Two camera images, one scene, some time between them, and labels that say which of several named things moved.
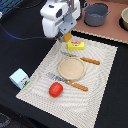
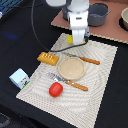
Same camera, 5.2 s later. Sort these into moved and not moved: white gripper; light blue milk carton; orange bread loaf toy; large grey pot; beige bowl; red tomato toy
Moved: orange bread loaf toy; white gripper
Not moved: large grey pot; light blue milk carton; beige bowl; red tomato toy
